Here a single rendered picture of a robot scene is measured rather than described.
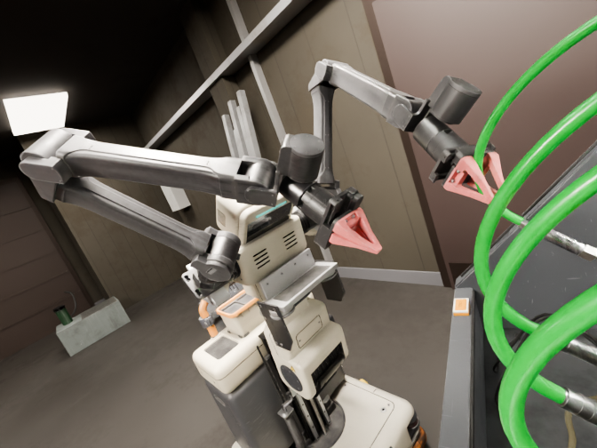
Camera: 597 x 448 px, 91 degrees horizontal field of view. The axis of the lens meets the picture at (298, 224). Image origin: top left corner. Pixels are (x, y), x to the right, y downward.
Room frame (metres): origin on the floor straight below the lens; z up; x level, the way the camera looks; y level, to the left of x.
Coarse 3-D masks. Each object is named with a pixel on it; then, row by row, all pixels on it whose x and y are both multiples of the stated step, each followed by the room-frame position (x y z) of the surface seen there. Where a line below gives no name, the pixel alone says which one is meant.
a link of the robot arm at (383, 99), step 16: (320, 64) 0.92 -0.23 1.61; (336, 64) 0.89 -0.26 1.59; (336, 80) 0.89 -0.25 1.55; (352, 80) 0.81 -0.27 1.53; (368, 80) 0.76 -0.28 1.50; (368, 96) 0.74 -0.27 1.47; (384, 96) 0.68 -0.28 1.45; (400, 96) 0.63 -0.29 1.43; (384, 112) 0.67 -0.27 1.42; (416, 112) 0.60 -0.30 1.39
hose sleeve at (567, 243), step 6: (522, 222) 0.42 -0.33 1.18; (528, 222) 0.42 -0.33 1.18; (552, 234) 0.39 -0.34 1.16; (558, 234) 0.39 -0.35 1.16; (546, 240) 0.40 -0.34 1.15; (552, 240) 0.39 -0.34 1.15; (558, 240) 0.39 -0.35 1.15; (564, 240) 0.38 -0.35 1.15; (570, 240) 0.38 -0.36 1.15; (576, 240) 0.38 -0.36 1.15; (564, 246) 0.38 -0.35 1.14; (570, 246) 0.38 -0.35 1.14; (576, 246) 0.37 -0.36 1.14; (582, 246) 0.37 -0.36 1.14; (576, 252) 0.37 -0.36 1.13
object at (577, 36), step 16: (576, 32) 0.35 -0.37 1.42; (592, 32) 0.34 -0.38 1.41; (560, 48) 0.36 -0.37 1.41; (544, 64) 0.37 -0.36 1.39; (528, 80) 0.39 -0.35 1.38; (512, 96) 0.41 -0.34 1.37; (496, 112) 0.43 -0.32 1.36; (480, 144) 0.45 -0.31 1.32; (480, 160) 0.46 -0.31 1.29; (480, 192) 0.47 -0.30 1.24
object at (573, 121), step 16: (592, 96) 0.23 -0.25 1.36; (576, 112) 0.23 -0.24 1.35; (592, 112) 0.23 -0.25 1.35; (560, 128) 0.24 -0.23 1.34; (576, 128) 0.23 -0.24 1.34; (544, 144) 0.25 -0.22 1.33; (528, 160) 0.25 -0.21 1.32; (512, 176) 0.26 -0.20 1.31; (528, 176) 0.26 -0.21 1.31; (512, 192) 0.26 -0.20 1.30; (496, 208) 0.27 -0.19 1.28; (496, 224) 0.28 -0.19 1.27; (480, 240) 0.28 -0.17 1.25; (480, 256) 0.29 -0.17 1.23; (480, 272) 0.29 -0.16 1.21; (512, 320) 0.28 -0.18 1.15; (528, 320) 0.27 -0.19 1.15; (576, 352) 0.25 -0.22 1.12; (592, 352) 0.24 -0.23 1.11
